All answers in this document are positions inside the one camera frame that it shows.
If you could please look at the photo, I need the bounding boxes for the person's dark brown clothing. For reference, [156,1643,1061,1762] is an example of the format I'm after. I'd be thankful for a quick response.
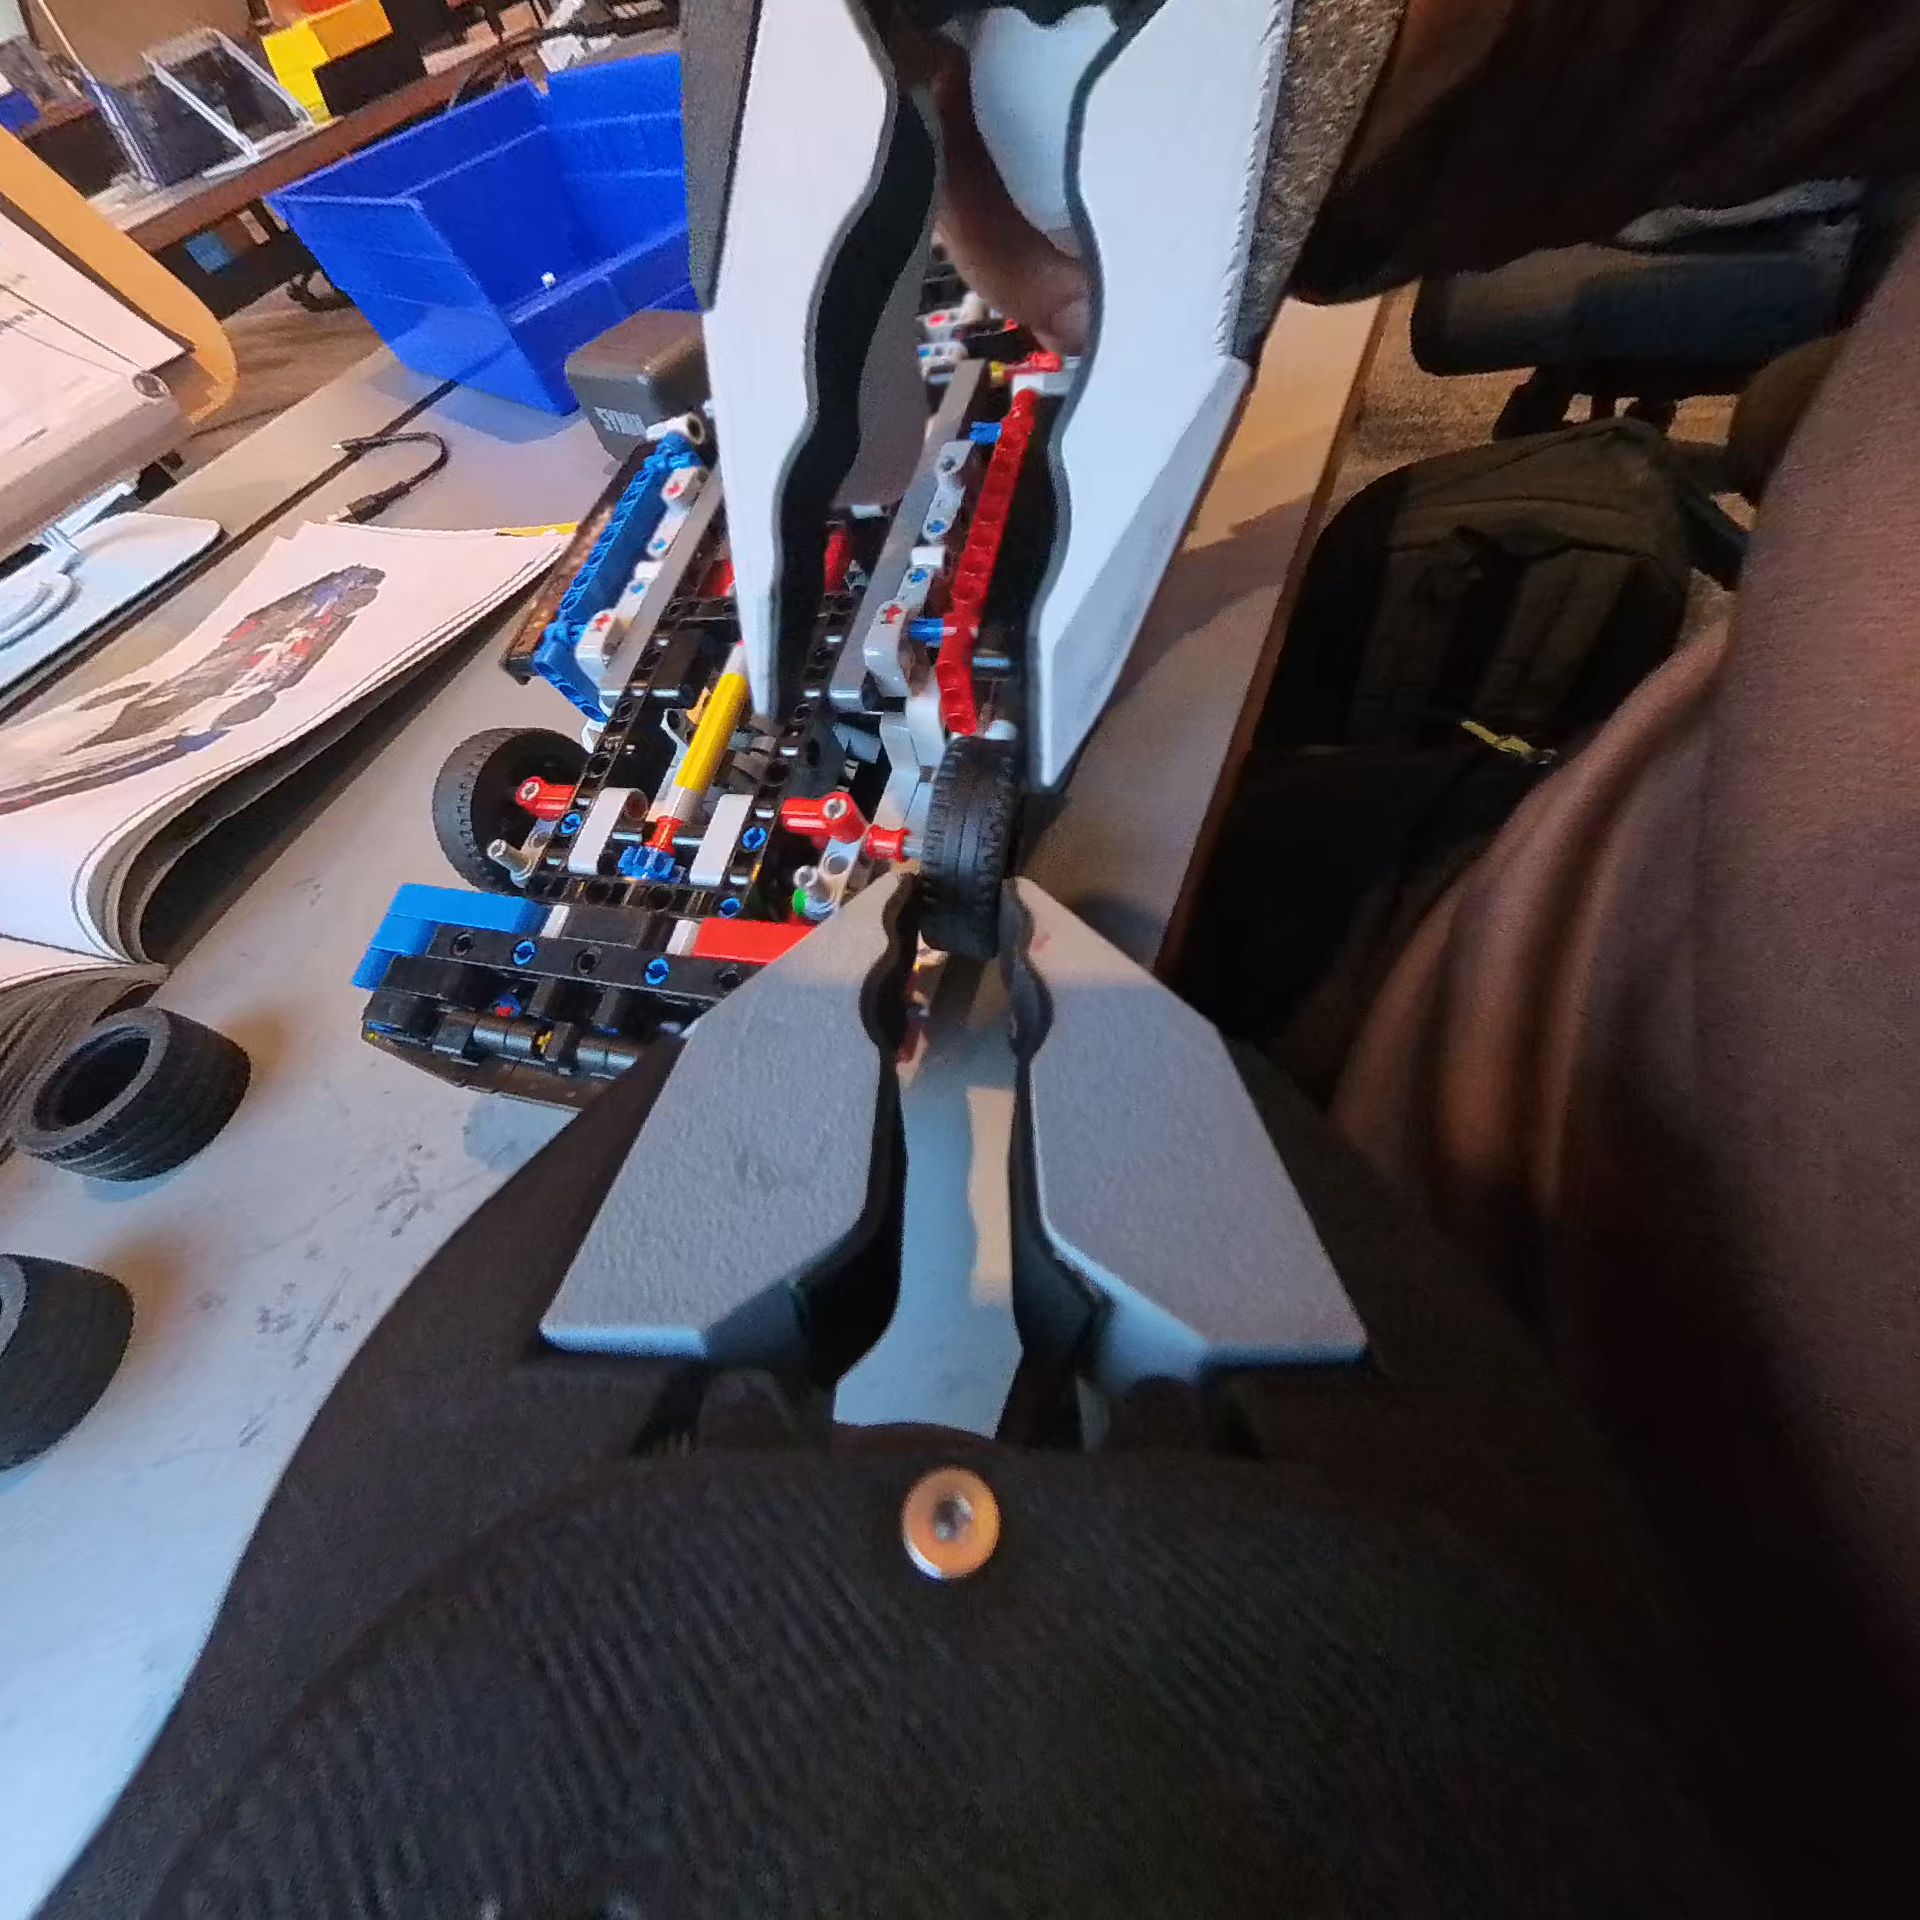
[1335,270,1920,1920]

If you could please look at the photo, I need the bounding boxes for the clear acrylic box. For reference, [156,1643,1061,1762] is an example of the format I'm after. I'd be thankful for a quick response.
[90,29,317,189]

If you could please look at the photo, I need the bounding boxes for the person's right forearm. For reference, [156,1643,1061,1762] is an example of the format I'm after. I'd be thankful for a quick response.
[1297,0,1920,301]

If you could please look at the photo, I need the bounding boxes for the dark grey power adapter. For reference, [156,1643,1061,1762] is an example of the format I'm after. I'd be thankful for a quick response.
[565,310,711,464]

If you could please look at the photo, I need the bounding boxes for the black toy car wheel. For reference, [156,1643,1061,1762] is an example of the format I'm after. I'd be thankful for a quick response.
[915,725,1029,962]
[432,728,589,899]

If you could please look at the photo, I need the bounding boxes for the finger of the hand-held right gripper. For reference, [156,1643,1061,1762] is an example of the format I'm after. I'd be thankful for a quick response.
[1020,0,1297,794]
[697,0,939,721]

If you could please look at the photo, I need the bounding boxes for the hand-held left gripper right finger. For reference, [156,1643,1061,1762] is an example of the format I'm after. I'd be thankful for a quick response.
[1001,877,1369,1390]

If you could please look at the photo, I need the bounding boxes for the blue plastic bin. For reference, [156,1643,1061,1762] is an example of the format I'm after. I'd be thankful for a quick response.
[267,53,706,414]

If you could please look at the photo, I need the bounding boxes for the person's right hand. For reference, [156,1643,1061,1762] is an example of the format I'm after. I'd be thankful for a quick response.
[907,53,1098,355]

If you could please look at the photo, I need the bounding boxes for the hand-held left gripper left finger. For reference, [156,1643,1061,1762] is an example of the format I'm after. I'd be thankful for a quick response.
[539,872,921,1361]

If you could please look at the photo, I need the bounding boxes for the black toy tyre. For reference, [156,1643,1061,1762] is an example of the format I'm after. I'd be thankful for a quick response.
[0,1253,137,1473]
[17,1005,253,1184]

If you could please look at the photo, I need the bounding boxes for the black cable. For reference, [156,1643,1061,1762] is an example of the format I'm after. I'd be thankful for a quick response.
[329,433,453,524]

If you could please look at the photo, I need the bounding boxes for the grey desk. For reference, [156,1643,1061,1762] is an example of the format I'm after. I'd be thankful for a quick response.
[0,293,1391,1920]

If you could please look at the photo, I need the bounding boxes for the open instruction booklet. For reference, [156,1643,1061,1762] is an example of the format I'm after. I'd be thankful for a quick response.
[0,517,579,1163]

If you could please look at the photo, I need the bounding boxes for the black office chair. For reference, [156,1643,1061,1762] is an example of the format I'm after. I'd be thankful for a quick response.
[1410,181,1869,436]

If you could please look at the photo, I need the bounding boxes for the yellow plastic bin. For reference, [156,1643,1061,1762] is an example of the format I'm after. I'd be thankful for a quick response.
[264,0,395,126]

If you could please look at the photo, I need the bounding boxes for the toy brick car chassis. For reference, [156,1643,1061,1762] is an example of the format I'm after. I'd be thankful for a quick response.
[353,293,1088,1113]

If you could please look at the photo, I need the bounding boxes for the black backpack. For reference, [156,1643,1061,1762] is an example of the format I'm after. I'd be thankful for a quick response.
[1185,420,1749,1052]

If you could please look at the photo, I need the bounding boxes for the white stand base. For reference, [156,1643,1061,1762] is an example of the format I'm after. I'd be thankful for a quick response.
[0,510,226,699]

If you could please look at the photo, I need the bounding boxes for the pale wooden display board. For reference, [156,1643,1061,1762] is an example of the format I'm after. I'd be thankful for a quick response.
[0,132,240,453]

